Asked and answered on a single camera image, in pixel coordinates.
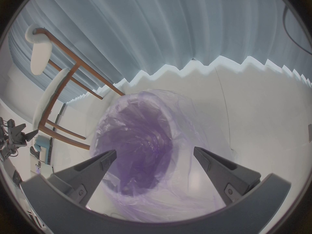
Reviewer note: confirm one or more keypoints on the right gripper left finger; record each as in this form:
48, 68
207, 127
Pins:
87, 177

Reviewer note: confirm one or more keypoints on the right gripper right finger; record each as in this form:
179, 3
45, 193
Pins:
224, 179

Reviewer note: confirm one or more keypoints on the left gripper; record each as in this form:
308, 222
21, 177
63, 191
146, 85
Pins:
18, 140

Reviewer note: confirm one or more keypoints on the purple plastic bag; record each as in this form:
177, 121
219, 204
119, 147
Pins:
141, 142

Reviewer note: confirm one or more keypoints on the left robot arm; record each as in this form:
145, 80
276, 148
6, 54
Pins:
6, 145

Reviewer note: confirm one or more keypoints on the white trash bin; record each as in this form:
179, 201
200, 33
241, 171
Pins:
195, 121

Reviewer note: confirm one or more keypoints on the white cushioned wooden chair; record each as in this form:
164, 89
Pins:
40, 55

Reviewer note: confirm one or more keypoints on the pale blue curtain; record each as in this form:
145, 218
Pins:
146, 21

